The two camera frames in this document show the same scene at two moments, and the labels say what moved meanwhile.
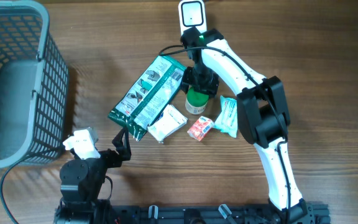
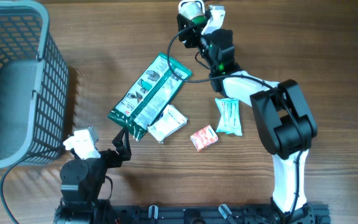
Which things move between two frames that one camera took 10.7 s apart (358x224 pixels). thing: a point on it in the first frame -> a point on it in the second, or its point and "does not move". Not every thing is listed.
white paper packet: x=170 y=121 does not move
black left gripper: x=115 y=160 does not move
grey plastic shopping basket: x=24 y=84 does not move
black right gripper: x=209 y=86 -> x=194 y=30
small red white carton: x=201 y=128 -> x=204 y=138
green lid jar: x=196 y=102 -> x=194 y=10
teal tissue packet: x=227 y=121 does not move
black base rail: x=277 y=213 does not move
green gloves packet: x=150 y=93 does not move
